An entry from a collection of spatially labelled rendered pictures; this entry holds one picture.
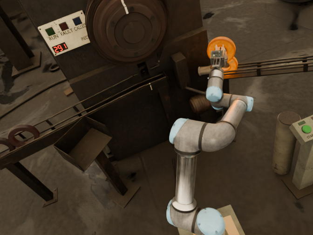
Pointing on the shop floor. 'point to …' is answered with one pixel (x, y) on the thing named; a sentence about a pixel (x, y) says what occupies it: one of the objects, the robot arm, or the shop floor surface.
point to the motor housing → (201, 107)
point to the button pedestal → (302, 162)
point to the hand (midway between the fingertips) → (221, 47)
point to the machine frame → (139, 138)
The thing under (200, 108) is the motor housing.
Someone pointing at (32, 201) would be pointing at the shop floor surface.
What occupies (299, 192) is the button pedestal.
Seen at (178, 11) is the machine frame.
